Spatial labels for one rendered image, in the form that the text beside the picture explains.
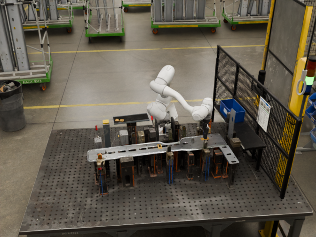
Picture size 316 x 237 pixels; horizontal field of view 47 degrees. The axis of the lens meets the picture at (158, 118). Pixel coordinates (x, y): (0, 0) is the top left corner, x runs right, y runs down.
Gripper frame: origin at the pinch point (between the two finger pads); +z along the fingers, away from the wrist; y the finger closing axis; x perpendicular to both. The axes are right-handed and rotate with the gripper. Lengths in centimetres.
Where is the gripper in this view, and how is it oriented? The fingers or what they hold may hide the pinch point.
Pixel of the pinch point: (205, 135)
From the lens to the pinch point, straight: 363.9
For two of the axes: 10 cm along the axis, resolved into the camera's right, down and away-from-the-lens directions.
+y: 2.1, 5.0, -8.4
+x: 9.8, -1.1, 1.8
